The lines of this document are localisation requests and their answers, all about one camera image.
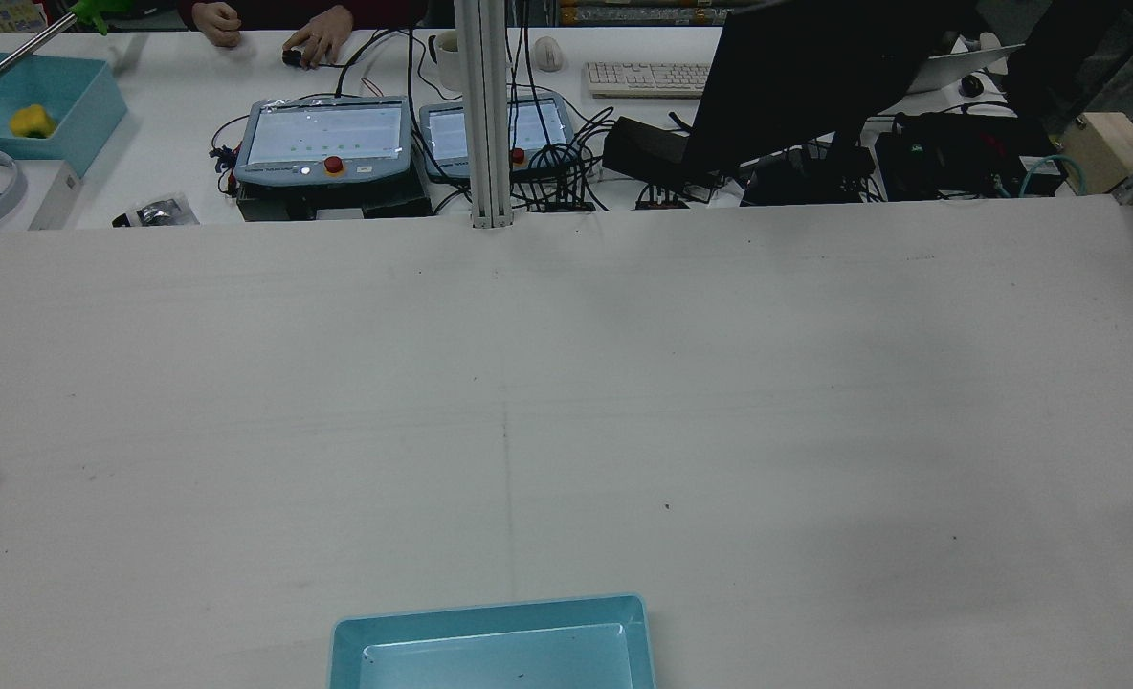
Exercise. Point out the black power strip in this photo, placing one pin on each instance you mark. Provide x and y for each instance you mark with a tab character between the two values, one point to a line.
568	205
662	203

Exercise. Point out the black power adapter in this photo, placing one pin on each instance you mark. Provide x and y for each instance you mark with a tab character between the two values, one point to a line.
643	148

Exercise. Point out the dark equipment box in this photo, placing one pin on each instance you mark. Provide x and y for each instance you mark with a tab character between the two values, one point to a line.
385	203

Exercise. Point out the white keyboard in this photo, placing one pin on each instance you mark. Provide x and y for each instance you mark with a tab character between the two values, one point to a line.
643	79

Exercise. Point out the white computer mouse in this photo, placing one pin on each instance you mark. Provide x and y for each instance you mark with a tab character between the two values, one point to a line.
548	55

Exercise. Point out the white mug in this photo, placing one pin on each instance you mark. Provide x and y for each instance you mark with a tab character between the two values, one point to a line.
449	62

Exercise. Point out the large grey teach pendant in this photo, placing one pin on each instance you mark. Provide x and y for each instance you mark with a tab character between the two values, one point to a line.
322	134

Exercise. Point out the light blue plastic bin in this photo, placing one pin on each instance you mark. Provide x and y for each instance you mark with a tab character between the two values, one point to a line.
490	660

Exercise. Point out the yellow packaged boxes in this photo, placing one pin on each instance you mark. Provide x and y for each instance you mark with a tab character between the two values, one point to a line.
643	15

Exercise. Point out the black monitor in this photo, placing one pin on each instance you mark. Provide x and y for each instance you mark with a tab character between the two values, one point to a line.
796	77

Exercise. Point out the open person hand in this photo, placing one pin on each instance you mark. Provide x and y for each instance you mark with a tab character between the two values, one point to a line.
322	38

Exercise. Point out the small black controller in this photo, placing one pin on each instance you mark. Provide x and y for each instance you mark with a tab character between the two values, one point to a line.
293	57

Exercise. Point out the clear plastic bag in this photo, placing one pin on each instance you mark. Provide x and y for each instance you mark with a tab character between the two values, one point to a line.
157	212

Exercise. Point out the clenched person hand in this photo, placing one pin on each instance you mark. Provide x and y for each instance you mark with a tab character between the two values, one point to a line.
217	21

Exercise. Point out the silver laptop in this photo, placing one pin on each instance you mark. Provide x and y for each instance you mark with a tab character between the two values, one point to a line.
959	67

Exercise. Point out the black computer mouse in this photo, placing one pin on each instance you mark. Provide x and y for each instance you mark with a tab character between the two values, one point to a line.
971	85

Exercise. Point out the white cardboard box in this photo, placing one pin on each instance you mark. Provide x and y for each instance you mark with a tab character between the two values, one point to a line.
55	196

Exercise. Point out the teal storage bin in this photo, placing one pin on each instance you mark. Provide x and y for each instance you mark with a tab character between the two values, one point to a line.
88	105

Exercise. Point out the wooden box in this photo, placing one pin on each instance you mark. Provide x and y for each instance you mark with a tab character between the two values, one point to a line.
1102	144

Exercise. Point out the yellow toy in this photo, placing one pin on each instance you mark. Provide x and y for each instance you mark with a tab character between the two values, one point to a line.
33	122

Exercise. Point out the metal rod with green tip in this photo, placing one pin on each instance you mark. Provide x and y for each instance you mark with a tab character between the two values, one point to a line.
2	59

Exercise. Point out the aluminium extrusion post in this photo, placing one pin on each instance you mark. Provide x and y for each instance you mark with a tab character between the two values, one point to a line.
485	115

